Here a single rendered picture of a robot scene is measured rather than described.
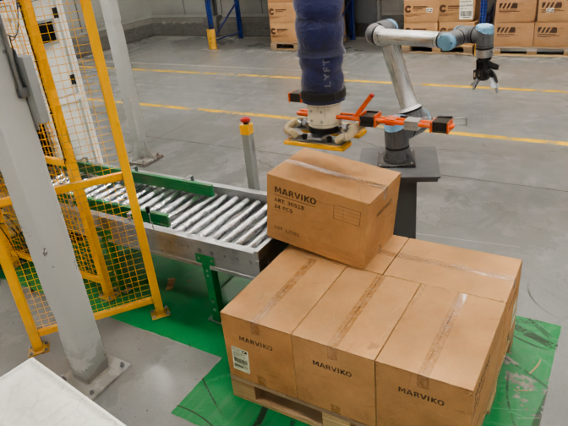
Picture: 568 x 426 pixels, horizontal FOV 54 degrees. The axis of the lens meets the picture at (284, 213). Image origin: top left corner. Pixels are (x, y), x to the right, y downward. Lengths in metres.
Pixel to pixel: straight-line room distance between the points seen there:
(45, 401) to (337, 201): 1.63
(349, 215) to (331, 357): 0.73
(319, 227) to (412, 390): 0.98
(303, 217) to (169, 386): 1.18
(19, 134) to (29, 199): 0.30
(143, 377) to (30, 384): 1.50
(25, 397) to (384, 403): 1.43
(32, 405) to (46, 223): 1.26
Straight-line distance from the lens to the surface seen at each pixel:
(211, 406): 3.07
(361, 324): 2.58
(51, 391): 1.84
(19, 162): 2.77
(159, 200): 4.02
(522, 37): 9.72
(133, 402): 3.22
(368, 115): 2.78
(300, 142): 2.84
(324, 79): 2.73
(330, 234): 2.91
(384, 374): 2.43
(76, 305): 3.14
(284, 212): 3.01
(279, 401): 2.99
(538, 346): 3.43
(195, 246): 3.31
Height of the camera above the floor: 2.17
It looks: 27 degrees down
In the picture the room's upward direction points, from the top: 6 degrees counter-clockwise
